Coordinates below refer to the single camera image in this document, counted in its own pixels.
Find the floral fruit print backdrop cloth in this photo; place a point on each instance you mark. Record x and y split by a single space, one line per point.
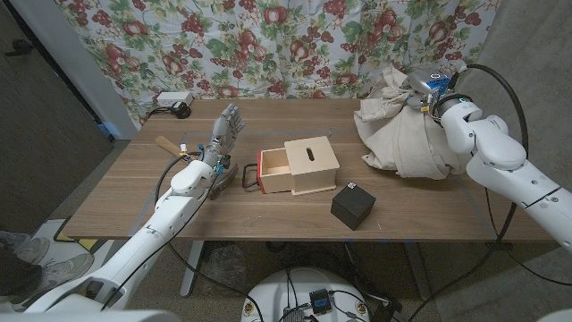
268 44

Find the dark trouser leg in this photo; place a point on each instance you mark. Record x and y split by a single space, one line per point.
15 275

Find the black box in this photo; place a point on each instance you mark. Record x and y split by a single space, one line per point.
353 205

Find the black plug adapter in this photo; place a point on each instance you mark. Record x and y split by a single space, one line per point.
182 110

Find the clear plastic bag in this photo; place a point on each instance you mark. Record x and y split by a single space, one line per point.
223 268

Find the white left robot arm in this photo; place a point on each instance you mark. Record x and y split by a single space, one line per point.
170 214

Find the black module with blue label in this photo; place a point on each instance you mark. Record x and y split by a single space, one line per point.
320 302

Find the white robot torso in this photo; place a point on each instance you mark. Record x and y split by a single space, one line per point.
277 295

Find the wooden box housing with slot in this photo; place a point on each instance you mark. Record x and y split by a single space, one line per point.
313 172

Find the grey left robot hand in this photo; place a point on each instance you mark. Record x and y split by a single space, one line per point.
223 132

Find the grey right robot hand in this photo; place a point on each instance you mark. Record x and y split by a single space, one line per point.
431 85

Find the beige jacket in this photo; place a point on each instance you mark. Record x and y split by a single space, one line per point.
402 138

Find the white table leg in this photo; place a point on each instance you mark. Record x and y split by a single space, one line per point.
191 268

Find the white power strip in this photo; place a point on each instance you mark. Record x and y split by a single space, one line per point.
174 98

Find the wooden drawer red front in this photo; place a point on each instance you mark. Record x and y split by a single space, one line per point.
272 180

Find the grey table leg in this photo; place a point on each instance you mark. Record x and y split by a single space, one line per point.
418 273

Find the grey sneaker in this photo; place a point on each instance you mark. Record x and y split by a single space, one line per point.
67 267
31 250

